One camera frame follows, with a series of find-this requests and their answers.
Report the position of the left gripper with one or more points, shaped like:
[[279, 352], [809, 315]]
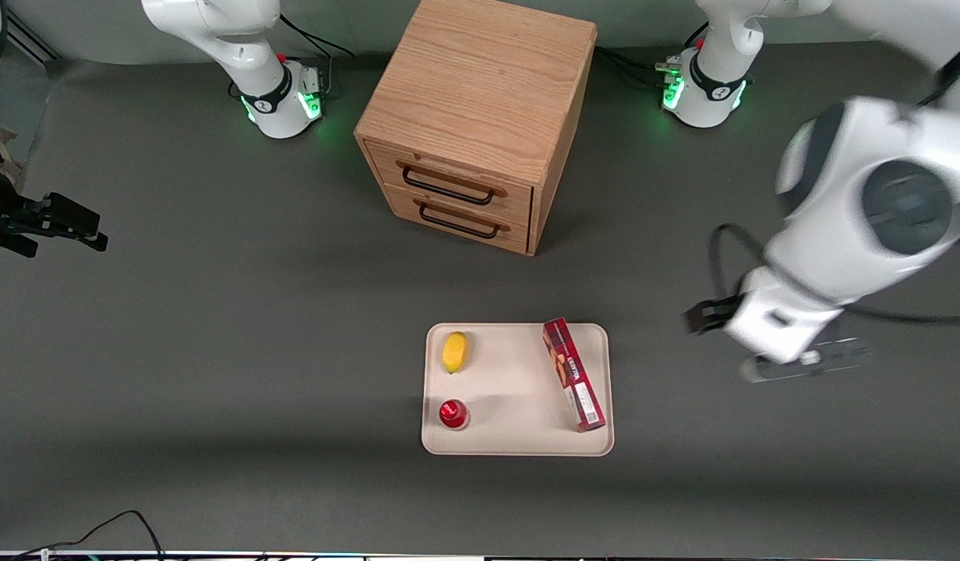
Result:
[[707, 316]]

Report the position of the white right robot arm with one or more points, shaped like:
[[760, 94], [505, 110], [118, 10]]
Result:
[[246, 47]]

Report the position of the wooden drawer front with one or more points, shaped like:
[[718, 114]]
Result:
[[449, 181], [457, 220]]

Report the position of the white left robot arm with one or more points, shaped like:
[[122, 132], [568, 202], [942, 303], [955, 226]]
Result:
[[901, 202]]

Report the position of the wooden drawer cabinet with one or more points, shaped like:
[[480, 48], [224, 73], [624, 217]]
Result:
[[480, 78]]

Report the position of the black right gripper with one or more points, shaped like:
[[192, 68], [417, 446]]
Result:
[[5, 216]]

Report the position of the beige plastic tray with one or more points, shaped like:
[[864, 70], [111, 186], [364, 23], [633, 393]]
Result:
[[511, 397]]

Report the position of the red cookie box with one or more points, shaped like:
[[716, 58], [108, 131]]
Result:
[[575, 378]]

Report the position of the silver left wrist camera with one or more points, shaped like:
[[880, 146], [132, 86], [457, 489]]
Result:
[[815, 360]]

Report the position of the yellow lemon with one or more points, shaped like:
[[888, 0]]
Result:
[[454, 352]]

